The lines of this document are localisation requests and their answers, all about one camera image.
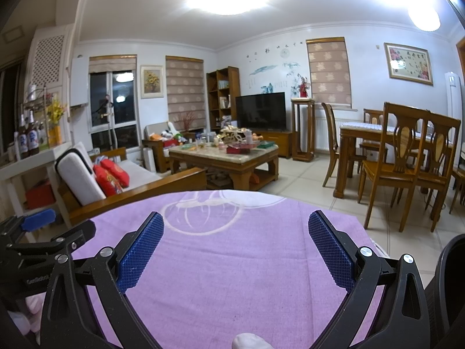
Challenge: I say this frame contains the white lattice cabinet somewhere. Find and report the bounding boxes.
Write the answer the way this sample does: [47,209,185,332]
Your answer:
[25,25,75,106]

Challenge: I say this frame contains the wooden dining chair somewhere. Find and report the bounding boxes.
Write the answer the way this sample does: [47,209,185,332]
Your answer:
[321,102,367,188]
[448,165,465,215]
[358,102,431,232]
[363,108,385,124]
[418,111,462,232]

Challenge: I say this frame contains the wooden dining table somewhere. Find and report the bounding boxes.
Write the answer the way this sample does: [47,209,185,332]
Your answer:
[333,122,455,200]

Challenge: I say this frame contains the framed sunflower painting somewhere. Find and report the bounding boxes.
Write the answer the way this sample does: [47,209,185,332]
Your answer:
[140,65,164,99]

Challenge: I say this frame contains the person's pink clothing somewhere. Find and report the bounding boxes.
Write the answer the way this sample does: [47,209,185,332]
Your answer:
[7,293,46,335]

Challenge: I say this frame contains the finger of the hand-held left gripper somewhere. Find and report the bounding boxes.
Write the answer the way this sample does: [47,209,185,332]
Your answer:
[5,220,97,262]
[0,209,57,234]

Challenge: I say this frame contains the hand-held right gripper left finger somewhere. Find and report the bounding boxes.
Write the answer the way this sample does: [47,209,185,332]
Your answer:
[40,211,165,349]

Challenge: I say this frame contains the white radiator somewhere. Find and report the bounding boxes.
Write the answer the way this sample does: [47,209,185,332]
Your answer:
[314,116,364,153]

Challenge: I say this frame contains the white quilted pad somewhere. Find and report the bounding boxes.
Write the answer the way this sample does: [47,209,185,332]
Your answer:
[369,238,386,259]

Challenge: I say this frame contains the red vase with flowers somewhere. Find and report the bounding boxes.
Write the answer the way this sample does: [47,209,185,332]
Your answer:
[296,74,310,99]

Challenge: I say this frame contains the red patterned pillow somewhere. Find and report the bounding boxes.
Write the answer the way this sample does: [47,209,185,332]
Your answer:
[92,164,123,197]
[101,159,130,188]

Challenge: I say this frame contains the red box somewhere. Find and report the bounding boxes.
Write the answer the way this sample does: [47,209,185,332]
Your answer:
[25,184,56,209]

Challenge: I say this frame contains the black trash bin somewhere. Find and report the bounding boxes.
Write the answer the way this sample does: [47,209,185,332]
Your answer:
[423,233,465,349]

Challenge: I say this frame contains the purple tablecloth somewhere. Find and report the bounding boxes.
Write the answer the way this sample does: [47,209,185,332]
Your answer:
[71,189,382,349]

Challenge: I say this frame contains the long patterned roman blind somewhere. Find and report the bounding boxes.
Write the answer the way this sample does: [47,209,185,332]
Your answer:
[306,37,353,109]
[166,56,206,131]

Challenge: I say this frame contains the wooden model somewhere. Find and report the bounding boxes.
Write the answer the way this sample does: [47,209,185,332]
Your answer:
[220,125,251,144]

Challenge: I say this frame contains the black television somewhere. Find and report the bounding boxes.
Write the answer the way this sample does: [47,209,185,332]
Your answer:
[235,92,286,131]

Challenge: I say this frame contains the short raised roman blind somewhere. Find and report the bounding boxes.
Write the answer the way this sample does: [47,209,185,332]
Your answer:
[89,54,138,74]

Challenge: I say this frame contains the yellow flowers in vase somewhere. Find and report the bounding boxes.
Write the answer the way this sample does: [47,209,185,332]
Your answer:
[46,95,68,145]

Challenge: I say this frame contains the framed floral picture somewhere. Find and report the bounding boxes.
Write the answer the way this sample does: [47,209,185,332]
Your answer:
[384,42,434,86]

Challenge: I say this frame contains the wooden coffee table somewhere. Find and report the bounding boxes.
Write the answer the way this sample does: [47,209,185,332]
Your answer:
[169,142,280,191]

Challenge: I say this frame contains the white shelf unit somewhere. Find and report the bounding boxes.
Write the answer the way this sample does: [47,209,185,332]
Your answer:
[0,142,73,222]

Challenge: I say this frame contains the wooden sofa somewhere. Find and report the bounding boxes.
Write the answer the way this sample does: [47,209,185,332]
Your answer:
[54,142,208,226]

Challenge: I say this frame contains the tall wooden plant stand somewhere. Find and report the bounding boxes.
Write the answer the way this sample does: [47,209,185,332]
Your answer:
[291,98,315,162]

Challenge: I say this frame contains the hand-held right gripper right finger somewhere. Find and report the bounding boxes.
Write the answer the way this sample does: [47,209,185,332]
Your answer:
[308,210,431,349]

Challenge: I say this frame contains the wooden television stand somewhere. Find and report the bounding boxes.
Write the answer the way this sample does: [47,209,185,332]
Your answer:
[254,129,293,159]

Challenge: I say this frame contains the wall decal mural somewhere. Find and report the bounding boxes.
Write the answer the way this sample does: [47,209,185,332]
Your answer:
[247,42,304,95]

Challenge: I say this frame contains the dark window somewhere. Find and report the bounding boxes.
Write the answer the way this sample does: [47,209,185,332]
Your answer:
[90,71,140,151]

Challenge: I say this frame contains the white cushion black trim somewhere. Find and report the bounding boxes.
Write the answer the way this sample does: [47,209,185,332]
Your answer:
[54,148,107,206]

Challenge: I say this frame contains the white standing air conditioner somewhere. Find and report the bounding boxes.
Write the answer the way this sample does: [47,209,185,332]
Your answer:
[445,71,465,146]

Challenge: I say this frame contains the small round ceiling lamp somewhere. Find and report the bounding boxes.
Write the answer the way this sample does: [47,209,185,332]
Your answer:
[407,0,441,31]

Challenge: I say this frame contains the dark beer bottle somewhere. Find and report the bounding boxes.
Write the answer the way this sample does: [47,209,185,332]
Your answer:
[27,111,40,156]
[18,113,30,160]

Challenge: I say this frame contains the wooden bookshelf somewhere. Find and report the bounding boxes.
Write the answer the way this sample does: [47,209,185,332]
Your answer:
[206,66,241,129]

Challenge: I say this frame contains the pole stand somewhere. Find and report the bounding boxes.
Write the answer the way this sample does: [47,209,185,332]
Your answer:
[95,95,117,151]

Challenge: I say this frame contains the wooden armchair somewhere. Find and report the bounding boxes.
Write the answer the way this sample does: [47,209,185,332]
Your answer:
[142,122,189,173]

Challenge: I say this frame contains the red tray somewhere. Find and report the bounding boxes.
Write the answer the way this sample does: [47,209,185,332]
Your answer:
[226,143,257,154]

